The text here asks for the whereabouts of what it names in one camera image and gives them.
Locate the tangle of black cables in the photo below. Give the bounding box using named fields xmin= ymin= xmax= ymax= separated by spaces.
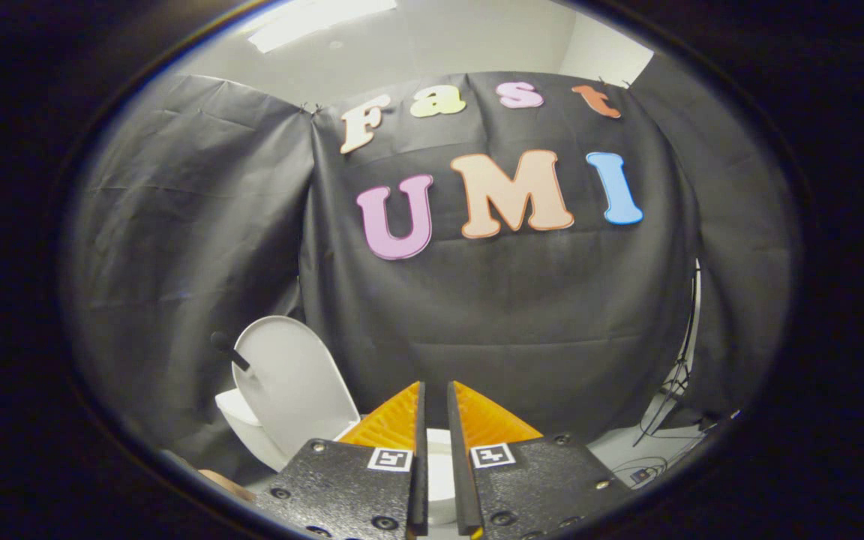
xmin=612 ymin=454 xmax=673 ymax=490

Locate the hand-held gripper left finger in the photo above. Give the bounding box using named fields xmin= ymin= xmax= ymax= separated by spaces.
xmin=252 ymin=380 xmax=430 ymax=540

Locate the black tripod stand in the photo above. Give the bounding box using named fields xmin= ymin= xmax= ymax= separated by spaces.
xmin=633 ymin=259 xmax=704 ymax=448

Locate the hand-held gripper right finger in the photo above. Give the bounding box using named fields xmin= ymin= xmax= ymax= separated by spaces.
xmin=445 ymin=380 xmax=634 ymax=540

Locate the black backdrop cloth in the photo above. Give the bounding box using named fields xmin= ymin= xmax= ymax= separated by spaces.
xmin=64 ymin=56 xmax=800 ymax=481

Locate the white toilet lid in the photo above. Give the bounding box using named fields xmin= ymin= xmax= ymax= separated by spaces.
xmin=211 ymin=315 xmax=362 ymax=460

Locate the person's bare leg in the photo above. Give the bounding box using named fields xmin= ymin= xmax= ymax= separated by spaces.
xmin=198 ymin=469 xmax=257 ymax=501

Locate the white toilet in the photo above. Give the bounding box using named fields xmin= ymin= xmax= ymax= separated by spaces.
xmin=214 ymin=388 xmax=459 ymax=527

